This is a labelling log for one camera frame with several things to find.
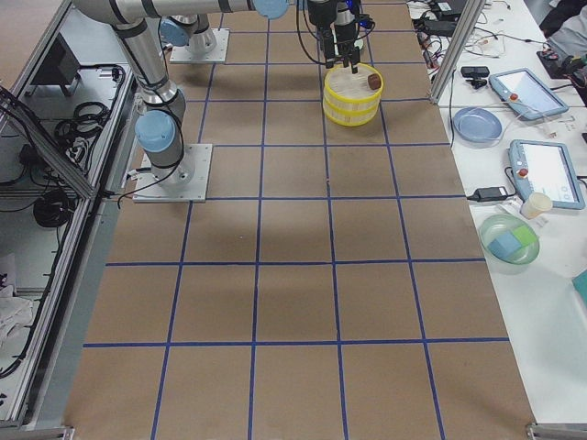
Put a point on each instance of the brown steamed bun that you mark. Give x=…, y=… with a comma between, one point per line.
x=374, y=81

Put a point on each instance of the white crumpled cloth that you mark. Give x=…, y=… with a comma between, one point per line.
x=17, y=312

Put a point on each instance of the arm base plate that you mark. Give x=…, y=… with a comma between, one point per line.
x=207, y=47
x=187, y=183

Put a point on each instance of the near teach pendant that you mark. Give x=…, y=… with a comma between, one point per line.
x=545, y=167

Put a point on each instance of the black power adapter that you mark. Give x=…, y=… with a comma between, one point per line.
x=490, y=194

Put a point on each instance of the blue plate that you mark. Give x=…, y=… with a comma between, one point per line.
x=477, y=125

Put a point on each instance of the far teach pendant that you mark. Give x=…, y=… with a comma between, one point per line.
x=526, y=94

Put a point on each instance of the green bowl with sponges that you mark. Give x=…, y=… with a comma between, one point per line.
x=510, y=243

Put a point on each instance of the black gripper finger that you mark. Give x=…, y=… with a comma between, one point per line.
x=344, y=56
x=329, y=52
x=354, y=59

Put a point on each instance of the teach pendant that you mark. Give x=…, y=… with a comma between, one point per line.
x=545, y=167
x=526, y=94

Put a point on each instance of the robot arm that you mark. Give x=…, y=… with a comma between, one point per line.
x=177, y=30
x=159, y=129

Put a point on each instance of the paper cup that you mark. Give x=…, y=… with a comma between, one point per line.
x=536, y=204

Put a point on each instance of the black webcam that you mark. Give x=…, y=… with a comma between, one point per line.
x=476, y=76

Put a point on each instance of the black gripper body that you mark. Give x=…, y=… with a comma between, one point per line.
x=345, y=33
x=318, y=13

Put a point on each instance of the aluminium frame post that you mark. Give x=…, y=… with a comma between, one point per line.
x=465, y=25

